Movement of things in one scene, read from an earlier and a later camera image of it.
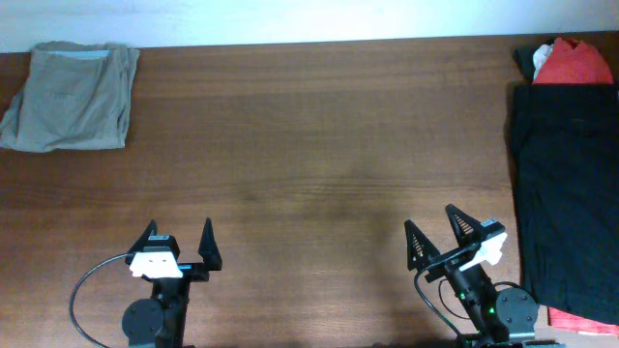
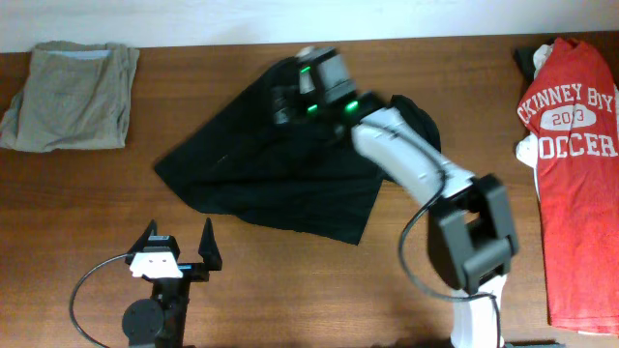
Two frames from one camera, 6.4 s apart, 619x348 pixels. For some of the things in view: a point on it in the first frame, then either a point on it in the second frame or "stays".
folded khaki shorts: x=76 y=97 stays
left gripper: x=207 y=247 stays
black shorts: x=566 y=154 -> x=308 y=175
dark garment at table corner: x=524 y=56 stays
